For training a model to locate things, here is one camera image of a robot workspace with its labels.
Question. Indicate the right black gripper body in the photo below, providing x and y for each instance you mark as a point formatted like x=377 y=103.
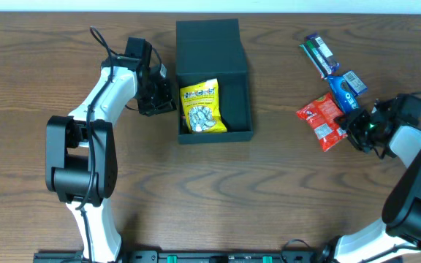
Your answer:
x=357 y=128

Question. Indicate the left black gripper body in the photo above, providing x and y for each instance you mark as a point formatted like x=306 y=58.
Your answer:
x=158 y=103

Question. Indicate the blue Oreo cookie pack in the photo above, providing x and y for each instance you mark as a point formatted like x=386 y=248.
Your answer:
x=342 y=94

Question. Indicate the small blue box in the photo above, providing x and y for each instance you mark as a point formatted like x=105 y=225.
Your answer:
x=357 y=86

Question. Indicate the yellow Hacks candy bag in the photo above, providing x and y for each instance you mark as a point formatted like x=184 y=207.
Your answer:
x=200 y=103

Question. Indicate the red snack packet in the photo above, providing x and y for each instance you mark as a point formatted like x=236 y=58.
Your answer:
x=320 y=115

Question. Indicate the dark green box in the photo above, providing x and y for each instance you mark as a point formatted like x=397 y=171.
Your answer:
x=208 y=49

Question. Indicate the dark blue chocolate bar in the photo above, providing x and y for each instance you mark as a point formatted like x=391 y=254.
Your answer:
x=322 y=53

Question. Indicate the green chocolate bar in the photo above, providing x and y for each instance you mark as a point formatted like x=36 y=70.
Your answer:
x=316 y=60

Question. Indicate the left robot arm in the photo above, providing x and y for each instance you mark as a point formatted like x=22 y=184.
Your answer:
x=80 y=157

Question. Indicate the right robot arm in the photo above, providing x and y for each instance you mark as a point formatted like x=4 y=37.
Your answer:
x=398 y=231

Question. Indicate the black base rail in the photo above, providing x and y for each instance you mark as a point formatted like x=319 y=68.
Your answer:
x=162 y=257

